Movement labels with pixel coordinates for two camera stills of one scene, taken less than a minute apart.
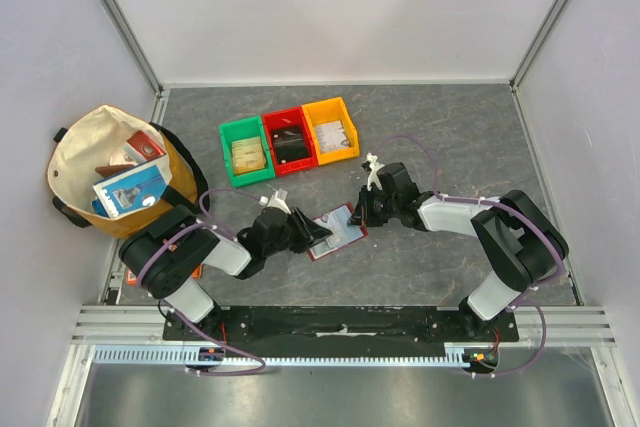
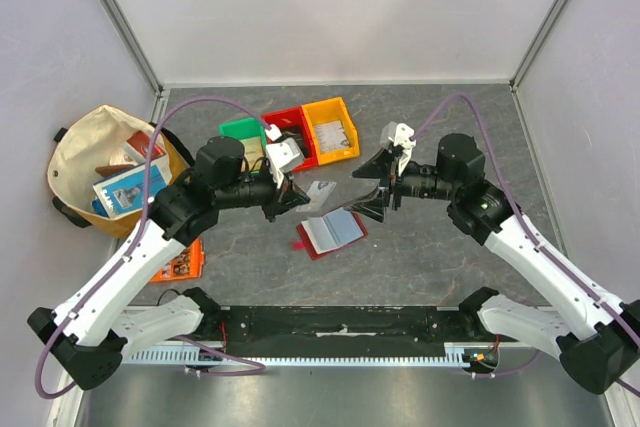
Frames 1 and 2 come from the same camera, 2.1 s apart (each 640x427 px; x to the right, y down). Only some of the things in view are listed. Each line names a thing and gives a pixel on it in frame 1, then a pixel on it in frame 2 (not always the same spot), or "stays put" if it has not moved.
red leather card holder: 342,235 stays put
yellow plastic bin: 330,111 stays put
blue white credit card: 336,221 to 317,194
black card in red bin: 290,144 stays put
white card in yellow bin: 331,136 stays put
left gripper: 308,231 to 284,199
